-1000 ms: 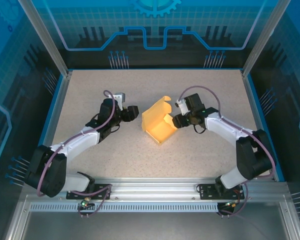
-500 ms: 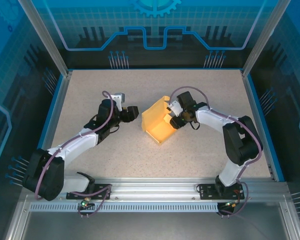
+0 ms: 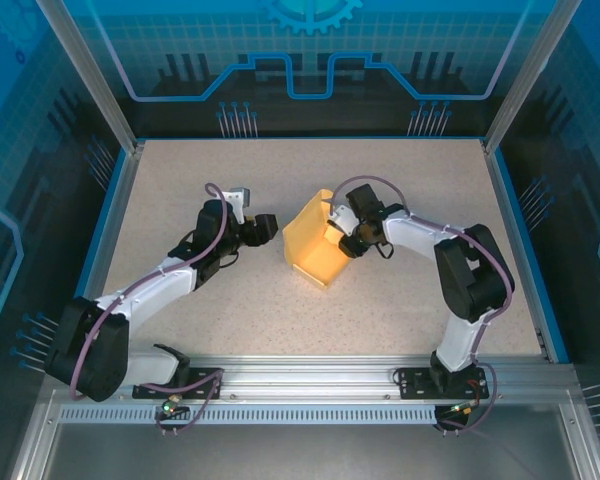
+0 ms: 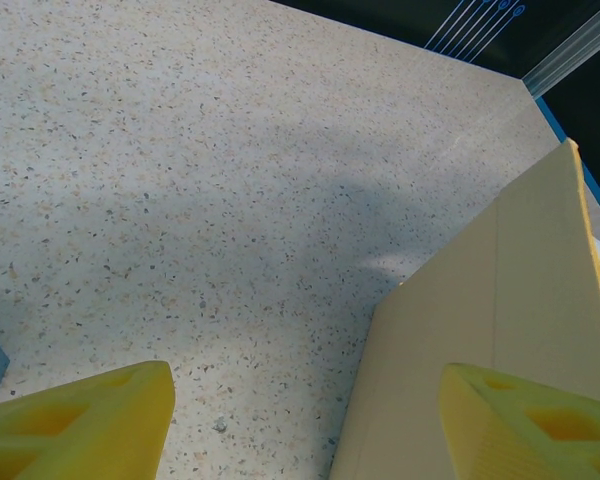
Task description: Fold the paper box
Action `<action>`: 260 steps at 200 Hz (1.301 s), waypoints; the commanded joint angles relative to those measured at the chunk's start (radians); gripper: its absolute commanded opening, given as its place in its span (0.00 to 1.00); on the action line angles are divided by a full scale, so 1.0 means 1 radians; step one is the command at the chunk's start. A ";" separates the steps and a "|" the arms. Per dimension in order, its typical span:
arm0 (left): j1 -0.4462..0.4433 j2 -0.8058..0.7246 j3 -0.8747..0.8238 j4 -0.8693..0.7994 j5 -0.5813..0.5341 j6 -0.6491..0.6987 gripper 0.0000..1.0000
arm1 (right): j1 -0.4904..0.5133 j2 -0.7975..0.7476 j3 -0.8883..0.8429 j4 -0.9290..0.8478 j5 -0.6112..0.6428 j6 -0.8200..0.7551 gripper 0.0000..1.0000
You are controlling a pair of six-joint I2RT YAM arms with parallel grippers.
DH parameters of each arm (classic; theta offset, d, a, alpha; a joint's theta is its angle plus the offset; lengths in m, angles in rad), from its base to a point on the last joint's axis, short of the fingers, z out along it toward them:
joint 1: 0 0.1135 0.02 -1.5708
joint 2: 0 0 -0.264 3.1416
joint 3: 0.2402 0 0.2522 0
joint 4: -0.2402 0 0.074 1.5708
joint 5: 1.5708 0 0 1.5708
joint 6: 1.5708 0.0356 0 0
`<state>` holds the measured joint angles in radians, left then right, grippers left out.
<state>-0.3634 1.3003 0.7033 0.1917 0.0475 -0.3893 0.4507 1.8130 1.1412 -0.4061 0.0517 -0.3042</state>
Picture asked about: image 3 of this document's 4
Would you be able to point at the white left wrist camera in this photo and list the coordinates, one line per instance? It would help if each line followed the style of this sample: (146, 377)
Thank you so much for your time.
(240, 196)

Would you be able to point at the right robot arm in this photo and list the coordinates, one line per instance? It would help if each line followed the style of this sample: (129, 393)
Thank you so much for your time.
(470, 280)

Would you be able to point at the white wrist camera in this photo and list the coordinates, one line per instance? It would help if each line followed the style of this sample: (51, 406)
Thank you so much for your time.
(240, 196)
(344, 218)

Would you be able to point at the aluminium side rail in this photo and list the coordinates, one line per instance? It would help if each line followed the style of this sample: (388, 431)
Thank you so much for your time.
(114, 225)
(509, 225)

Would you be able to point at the grey metal tray frame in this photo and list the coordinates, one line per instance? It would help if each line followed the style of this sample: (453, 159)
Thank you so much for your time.
(305, 450)

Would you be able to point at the blue printed clear panel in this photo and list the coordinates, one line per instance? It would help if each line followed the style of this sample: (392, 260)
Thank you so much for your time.
(305, 45)

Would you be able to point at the aluminium frame post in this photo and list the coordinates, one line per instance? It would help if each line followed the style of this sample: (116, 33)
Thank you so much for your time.
(94, 75)
(529, 75)

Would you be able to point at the aluminium mounting rail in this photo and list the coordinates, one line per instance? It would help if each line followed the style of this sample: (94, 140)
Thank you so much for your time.
(305, 380)

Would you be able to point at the yellow paper box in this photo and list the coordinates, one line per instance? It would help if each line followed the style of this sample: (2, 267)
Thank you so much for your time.
(305, 235)

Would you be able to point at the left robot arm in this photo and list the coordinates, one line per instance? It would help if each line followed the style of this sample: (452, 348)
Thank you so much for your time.
(90, 350)

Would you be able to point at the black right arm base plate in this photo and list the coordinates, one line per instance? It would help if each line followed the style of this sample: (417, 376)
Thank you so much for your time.
(415, 385)

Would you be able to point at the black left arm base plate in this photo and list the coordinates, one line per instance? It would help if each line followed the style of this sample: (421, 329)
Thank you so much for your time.
(205, 382)

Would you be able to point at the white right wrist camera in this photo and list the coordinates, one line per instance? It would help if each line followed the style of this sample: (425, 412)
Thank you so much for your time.
(344, 218)

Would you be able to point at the small LED connector board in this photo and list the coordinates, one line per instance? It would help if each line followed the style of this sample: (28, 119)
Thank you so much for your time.
(462, 410)
(170, 406)

